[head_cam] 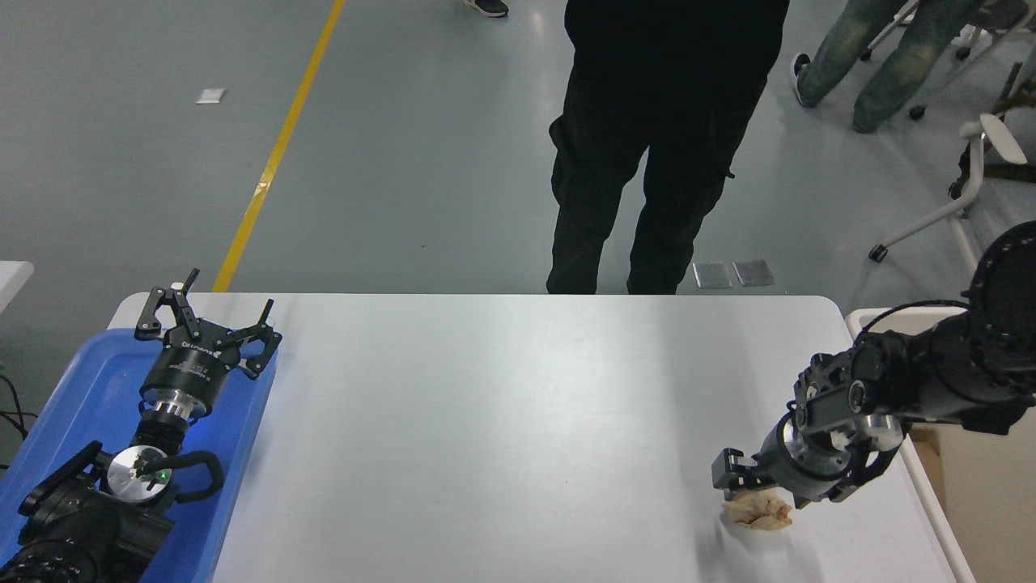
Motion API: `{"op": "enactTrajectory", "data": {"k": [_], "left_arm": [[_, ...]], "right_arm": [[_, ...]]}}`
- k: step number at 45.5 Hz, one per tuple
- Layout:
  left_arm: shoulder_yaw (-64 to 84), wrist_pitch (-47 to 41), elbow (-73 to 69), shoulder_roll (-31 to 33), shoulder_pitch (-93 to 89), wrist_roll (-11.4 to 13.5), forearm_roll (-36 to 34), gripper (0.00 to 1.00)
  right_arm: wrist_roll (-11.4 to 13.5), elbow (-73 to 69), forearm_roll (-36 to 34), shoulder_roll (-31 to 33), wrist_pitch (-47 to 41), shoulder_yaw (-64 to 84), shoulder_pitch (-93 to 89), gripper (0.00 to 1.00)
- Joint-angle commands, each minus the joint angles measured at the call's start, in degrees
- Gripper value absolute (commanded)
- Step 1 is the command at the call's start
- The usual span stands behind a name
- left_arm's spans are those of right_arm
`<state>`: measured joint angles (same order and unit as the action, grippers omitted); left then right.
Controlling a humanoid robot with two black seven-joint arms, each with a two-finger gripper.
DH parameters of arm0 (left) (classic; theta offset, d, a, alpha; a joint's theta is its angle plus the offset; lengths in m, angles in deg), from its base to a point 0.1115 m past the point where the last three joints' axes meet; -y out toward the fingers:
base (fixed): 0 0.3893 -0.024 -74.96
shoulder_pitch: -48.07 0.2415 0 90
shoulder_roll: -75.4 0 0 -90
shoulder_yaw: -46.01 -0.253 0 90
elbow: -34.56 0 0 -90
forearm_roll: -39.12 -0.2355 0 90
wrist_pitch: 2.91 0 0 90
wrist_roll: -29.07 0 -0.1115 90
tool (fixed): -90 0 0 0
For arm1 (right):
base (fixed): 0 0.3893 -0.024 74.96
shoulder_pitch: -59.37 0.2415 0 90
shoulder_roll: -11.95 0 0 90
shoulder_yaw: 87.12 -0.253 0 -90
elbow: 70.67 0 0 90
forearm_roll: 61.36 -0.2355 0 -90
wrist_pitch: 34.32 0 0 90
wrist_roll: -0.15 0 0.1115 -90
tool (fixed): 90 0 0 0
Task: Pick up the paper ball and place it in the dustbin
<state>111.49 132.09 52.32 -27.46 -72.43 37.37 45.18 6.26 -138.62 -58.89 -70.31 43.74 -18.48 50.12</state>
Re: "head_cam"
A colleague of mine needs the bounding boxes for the person in jeans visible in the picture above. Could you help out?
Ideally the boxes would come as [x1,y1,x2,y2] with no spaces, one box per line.
[789,0,984,135]

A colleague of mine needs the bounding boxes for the white wheeled chair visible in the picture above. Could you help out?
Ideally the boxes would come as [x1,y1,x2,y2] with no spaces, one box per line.
[858,0,1036,122]

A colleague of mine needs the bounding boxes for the black floor cables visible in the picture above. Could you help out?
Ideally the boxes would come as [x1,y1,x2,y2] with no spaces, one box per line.
[0,374,39,470]

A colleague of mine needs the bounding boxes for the blue plastic tray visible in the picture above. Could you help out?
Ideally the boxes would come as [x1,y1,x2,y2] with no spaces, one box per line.
[0,326,278,583]

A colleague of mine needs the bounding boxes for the tan paper ball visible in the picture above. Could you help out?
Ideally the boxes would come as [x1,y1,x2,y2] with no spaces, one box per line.
[722,487,794,531]

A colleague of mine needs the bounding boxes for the white frame office chair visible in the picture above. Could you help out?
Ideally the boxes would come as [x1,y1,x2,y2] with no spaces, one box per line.
[868,113,1036,276]

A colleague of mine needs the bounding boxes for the white side table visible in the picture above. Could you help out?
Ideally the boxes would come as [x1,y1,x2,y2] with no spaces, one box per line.
[0,262,35,313]

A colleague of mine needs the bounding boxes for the large pale bin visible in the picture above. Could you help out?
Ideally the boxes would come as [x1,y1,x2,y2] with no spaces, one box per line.
[844,306,1036,583]

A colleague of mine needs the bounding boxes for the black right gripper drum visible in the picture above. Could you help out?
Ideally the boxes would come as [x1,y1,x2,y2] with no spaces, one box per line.
[759,416,857,498]

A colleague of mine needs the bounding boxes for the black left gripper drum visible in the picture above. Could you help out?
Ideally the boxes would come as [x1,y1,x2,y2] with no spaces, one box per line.
[141,328,244,406]

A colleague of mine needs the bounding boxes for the person in black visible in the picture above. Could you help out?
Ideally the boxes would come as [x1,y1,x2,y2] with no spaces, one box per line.
[546,0,791,295]

